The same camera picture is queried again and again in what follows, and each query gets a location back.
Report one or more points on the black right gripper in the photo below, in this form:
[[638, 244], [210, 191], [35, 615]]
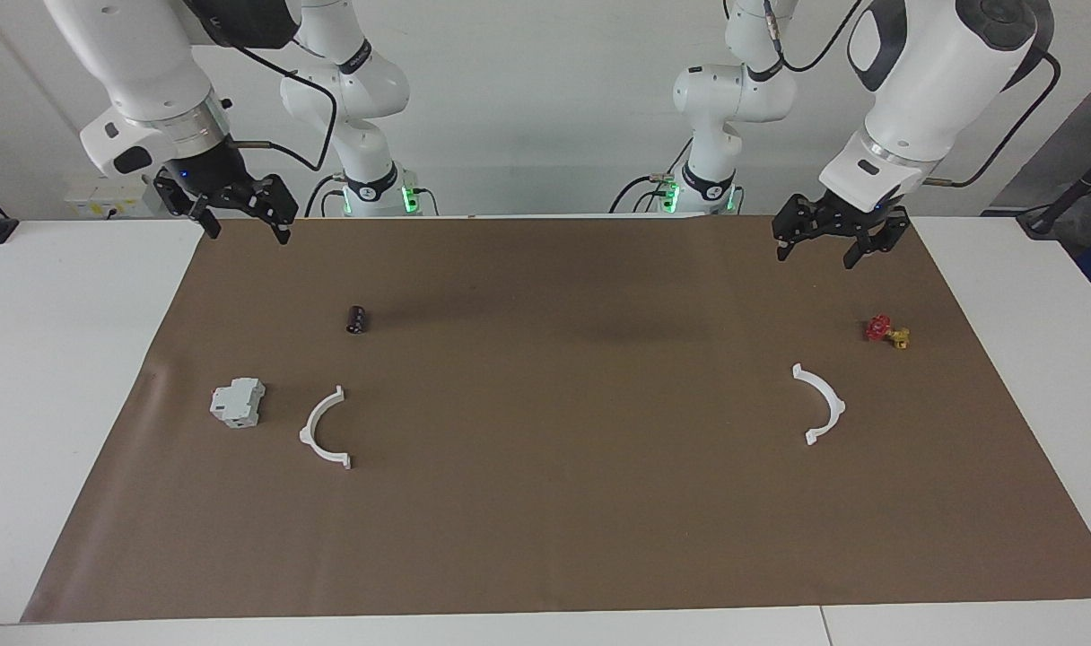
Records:
[[209, 175]]

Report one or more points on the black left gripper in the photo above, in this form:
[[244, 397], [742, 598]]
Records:
[[846, 215]]

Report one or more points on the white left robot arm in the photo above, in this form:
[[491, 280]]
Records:
[[922, 81]]

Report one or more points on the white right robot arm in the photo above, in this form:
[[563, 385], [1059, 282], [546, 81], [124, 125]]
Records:
[[133, 54]]

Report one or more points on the white power strip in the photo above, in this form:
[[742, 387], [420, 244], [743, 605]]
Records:
[[97, 199]]

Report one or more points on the black cylindrical capacitor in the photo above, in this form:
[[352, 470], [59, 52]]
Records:
[[357, 319]]

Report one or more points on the black tripod stand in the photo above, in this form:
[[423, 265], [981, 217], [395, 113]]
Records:
[[1041, 222]]

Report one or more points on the white circuit breaker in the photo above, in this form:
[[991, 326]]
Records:
[[237, 404]]

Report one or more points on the brown paper table mat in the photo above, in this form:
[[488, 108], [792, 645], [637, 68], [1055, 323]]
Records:
[[545, 520]]

